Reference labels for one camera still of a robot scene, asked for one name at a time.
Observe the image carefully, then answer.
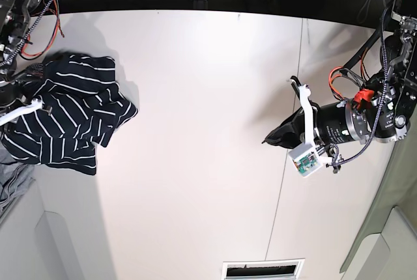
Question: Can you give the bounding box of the white vent grille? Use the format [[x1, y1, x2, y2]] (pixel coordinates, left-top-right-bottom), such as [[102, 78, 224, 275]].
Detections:
[[221, 259, 305, 280]]

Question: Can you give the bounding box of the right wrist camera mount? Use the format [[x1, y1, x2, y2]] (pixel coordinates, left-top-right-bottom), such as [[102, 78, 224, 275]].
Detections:
[[1, 98, 52, 126]]

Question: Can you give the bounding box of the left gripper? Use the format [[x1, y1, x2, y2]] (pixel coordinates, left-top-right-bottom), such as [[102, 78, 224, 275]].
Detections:
[[263, 99, 373, 149]]

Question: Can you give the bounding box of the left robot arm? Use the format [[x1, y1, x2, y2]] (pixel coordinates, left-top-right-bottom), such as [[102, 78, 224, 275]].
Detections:
[[310, 0, 416, 149]]

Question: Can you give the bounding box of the grey folded cloth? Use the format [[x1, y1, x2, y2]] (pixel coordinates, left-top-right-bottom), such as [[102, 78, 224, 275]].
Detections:
[[1, 148, 34, 214]]

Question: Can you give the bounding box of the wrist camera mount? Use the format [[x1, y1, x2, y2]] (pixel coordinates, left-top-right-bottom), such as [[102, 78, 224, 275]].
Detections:
[[288, 76, 341, 178], [1, 98, 52, 126]]

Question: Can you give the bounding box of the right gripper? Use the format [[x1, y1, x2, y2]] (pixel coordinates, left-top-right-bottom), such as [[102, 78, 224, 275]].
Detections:
[[1, 74, 33, 114]]

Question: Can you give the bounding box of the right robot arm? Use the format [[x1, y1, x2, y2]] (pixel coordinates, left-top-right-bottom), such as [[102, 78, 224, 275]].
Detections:
[[1, 0, 59, 117]]

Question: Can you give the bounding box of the navy white striped t-shirt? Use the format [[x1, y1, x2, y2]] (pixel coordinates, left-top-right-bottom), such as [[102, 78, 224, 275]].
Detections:
[[1, 53, 137, 175]]

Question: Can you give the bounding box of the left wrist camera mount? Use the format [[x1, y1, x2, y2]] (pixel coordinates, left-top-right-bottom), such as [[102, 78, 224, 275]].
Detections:
[[288, 76, 341, 178]]

